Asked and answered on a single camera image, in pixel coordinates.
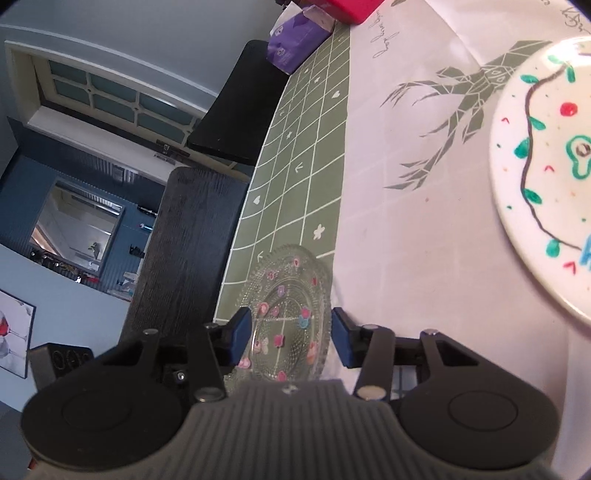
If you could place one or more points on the framed wall picture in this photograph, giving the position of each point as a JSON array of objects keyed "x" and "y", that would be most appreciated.
[{"x": 14, "y": 334}]

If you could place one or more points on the purple tissue pack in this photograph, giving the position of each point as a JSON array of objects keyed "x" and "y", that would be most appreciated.
[{"x": 295, "y": 41}]

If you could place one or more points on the black chair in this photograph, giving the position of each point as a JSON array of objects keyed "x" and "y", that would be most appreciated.
[
  {"x": 240, "y": 106},
  {"x": 189, "y": 249}
]

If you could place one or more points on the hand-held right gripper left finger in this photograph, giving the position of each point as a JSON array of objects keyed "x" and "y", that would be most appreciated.
[{"x": 241, "y": 337}]

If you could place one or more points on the black speaker box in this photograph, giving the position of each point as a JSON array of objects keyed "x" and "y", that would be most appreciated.
[{"x": 57, "y": 364}]

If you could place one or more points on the white printed table runner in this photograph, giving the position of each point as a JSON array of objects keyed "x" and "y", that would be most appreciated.
[{"x": 415, "y": 258}]

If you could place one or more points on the pink box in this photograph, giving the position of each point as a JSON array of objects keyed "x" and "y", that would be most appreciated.
[{"x": 351, "y": 10}]

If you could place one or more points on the white painted plate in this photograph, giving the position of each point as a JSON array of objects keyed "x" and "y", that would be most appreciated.
[{"x": 549, "y": 194}]

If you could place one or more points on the clear flowered glass plate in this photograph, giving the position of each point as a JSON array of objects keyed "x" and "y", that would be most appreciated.
[{"x": 291, "y": 295}]

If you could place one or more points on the wall mirror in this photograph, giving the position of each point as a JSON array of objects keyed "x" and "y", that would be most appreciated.
[{"x": 76, "y": 228}]

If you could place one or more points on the frosted glass window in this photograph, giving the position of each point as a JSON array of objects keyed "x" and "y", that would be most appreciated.
[{"x": 115, "y": 97}]

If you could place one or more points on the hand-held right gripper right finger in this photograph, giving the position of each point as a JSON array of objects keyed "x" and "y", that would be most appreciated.
[{"x": 342, "y": 337}]

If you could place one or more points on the green checkered tablecloth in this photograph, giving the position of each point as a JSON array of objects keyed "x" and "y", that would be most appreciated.
[{"x": 304, "y": 152}]

